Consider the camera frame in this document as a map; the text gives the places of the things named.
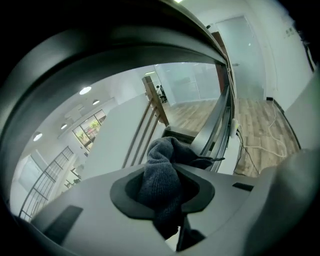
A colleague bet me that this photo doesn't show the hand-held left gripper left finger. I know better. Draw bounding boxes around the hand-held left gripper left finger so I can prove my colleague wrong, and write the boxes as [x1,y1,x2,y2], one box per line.
[31,164,166,248]

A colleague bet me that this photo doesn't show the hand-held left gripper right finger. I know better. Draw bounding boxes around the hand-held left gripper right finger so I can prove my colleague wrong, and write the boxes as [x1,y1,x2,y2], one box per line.
[174,162,261,236]

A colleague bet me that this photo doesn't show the dark grey knitted cloth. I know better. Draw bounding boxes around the dark grey knitted cloth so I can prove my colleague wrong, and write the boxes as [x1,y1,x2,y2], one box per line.
[136,136,226,241]

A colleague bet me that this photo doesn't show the dark metal railing bars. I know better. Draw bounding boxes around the dark metal railing bars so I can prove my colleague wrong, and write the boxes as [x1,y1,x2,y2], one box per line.
[192,84,233,174]

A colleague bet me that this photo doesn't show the white plug adapter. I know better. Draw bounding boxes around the white plug adapter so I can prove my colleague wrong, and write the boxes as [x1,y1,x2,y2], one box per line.
[231,118,240,138]

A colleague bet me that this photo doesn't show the black metal stair railing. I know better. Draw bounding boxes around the black metal stair railing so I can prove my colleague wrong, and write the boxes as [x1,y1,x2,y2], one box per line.
[18,146,77,222]

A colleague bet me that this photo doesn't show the dark stair step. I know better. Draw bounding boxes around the dark stair step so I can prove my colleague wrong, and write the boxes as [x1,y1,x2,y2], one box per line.
[161,126,196,146]

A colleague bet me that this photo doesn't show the window with plants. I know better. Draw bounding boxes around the window with plants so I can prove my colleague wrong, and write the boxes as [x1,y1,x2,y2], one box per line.
[71,108,107,151]

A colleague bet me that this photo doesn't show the wooden balusters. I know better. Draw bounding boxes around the wooden balusters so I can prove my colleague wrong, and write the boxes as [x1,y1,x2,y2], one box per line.
[121,98,161,169]

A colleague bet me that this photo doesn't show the frosted glass partition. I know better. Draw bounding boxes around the frosted glass partition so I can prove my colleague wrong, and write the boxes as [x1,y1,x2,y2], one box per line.
[153,62,222,106]

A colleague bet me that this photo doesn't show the frosted glass door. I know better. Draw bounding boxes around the frosted glass door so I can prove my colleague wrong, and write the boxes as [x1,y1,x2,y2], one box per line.
[214,16,266,97]

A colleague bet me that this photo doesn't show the black cable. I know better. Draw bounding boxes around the black cable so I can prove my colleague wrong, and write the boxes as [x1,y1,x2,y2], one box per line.
[235,128,261,176]

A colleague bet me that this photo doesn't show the white cable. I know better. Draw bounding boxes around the white cable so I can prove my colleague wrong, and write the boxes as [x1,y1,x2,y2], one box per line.
[242,98,288,158]

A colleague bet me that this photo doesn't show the wooden newel post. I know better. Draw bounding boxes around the wooden newel post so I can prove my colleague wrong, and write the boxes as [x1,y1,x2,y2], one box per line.
[141,75,171,127]

